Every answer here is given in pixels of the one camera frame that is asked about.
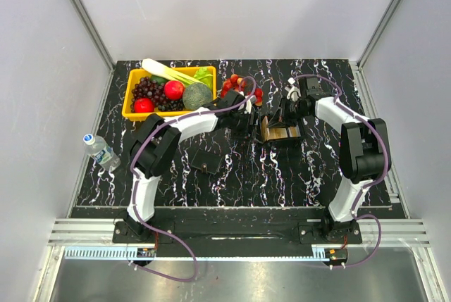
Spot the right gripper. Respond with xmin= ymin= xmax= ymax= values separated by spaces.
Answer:
xmin=266 ymin=96 xmax=309 ymax=130

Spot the yellow plastic basket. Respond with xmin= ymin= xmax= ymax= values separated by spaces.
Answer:
xmin=122 ymin=66 xmax=218 ymax=121

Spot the plastic water bottle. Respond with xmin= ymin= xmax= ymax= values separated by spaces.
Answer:
xmin=83 ymin=134 xmax=121 ymax=172

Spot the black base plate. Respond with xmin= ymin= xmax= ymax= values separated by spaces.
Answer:
xmin=112 ymin=207 xmax=362 ymax=259

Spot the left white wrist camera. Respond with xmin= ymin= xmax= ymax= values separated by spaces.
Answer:
xmin=240 ymin=95 xmax=257 ymax=113

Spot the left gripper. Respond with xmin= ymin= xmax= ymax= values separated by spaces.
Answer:
xmin=227 ymin=111 xmax=263 ymax=144

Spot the black card box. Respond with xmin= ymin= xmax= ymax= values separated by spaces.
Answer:
xmin=261 ymin=116 xmax=306 ymax=148

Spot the green avocado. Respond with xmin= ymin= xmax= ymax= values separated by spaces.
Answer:
xmin=150 ymin=75 xmax=168 ymax=84

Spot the black card holder wallet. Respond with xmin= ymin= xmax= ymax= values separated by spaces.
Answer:
xmin=190 ymin=149 xmax=222 ymax=175

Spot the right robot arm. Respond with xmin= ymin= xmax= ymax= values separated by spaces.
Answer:
xmin=276 ymin=96 xmax=391 ymax=243

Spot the red apple lower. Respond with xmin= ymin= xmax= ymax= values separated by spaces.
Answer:
xmin=133 ymin=98 xmax=154 ymax=113

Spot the green lettuce leaf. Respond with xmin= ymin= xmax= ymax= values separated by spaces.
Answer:
xmin=193 ymin=67 xmax=213 ymax=90

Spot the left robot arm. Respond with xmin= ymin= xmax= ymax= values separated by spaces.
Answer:
xmin=124 ymin=90 xmax=257 ymax=242

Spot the red cherry bunch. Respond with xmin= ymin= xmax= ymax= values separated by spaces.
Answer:
xmin=221 ymin=74 xmax=264 ymax=107

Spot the purple grape bunch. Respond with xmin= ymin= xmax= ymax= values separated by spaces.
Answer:
xmin=131 ymin=77 xmax=184 ymax=113

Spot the red apple upper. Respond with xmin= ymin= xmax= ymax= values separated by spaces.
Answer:
xmin=163 ymin=80 xmax=185 ymax=101

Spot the white green leek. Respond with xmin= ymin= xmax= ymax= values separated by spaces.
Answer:
xmin=141 ymin=58 xmax=199 ymax=85

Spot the aluminium frame rail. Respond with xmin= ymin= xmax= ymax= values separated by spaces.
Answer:
xmin=49 ymin=218 xmax=431 ymax=248

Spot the brown credit card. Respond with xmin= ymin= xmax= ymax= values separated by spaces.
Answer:
xmin=261 ymin=115 xmax=270 ymax=143

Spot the red apple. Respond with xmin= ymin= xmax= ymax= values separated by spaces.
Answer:
xmin=163 ymin=80 xmax=185 ymax=101
xmin=133 ymin=98 xmax=154 ymax=113

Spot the green cantaloupe melon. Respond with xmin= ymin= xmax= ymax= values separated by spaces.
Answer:
xmin=183 ymin=83 xmax=213 ymax=111

